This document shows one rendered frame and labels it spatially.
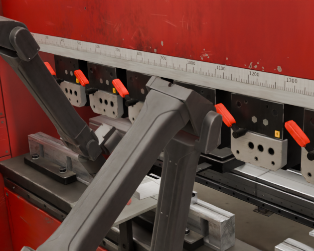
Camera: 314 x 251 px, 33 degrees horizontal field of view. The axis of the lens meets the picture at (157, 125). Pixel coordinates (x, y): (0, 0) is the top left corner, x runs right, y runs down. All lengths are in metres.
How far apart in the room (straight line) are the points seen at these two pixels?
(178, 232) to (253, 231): 2.39
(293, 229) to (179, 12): 2.26
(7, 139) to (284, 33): 1.40
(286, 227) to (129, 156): 2.71
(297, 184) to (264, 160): 0.41
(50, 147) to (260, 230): 1.69
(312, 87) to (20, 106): 1.40
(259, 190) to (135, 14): 0.66
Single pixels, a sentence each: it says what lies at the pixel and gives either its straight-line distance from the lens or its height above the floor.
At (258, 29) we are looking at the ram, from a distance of 1.21.
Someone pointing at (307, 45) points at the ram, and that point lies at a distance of 1.14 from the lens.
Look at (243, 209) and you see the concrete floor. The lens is 3.62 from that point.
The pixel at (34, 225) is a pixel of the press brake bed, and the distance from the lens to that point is 2.15.
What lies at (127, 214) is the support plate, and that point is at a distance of 1.46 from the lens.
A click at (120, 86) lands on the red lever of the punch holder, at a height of 1.30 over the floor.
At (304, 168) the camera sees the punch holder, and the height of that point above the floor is 1.21.
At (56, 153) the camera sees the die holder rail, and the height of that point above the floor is 0.95.
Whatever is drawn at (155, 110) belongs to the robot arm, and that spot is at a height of 1.45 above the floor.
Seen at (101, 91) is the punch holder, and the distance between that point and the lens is 1.69.
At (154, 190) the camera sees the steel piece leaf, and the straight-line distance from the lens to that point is 1.57.
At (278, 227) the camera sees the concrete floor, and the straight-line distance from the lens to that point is 3.43.
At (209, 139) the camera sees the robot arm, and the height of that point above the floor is 1.38.
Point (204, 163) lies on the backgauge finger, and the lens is 1.74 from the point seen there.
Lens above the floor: 1.68
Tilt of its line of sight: 19 degrees down
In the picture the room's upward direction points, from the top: 3 degrees counter-clockwise
